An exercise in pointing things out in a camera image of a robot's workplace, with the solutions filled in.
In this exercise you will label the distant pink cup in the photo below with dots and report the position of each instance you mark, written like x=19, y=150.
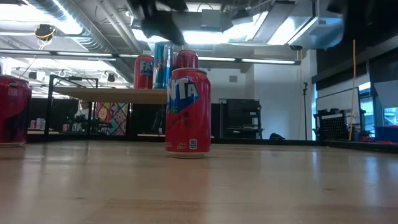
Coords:
x=65, y=127

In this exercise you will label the grey ceiling box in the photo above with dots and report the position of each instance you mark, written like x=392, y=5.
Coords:
x=211, y=18

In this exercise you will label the dark red cola can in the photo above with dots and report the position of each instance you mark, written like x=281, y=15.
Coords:
x=187, y=59

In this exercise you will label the person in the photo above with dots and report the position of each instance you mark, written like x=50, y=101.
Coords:
x=83, y=109

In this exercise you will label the red Fanta can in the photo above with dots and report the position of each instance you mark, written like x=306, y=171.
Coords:
x=188, y=124
x=143, y=77

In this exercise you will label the colourful patchwork hanging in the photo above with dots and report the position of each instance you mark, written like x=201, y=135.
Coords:
x=112, y=119

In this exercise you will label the distant pink can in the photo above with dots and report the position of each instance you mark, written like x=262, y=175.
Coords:
x=32, y=124

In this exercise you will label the black floor object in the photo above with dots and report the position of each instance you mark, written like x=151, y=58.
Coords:
x=277, y=137

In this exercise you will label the black mesh cart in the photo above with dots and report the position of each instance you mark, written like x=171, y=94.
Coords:
x=332, y=127

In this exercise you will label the blue silver energy drink can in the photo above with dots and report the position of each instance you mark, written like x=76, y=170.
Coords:
x=161, y=62

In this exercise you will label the black aluminium table frame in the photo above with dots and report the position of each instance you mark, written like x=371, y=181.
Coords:
x=357, y=146

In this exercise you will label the black tripod stand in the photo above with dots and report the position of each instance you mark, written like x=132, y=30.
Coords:
x=305, y=109

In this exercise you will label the wooden shelf black frame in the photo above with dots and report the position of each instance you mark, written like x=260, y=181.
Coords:
x=109, y=96

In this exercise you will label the large silver spiral duct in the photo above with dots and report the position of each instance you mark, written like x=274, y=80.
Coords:
x=93, y=42

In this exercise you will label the red soda can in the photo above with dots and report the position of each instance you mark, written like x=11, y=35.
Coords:
x=14, y=112

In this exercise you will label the long suspended light strip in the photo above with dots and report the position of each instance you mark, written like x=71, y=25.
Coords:
x=77, y=53

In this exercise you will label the black equipment rack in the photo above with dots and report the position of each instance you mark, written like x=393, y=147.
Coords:
x=242, y=118

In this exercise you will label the blue bin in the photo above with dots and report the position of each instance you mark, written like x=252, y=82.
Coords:
x=387, y=133

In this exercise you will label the grey wall vent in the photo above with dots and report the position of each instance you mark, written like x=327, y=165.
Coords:
x=233, y=78

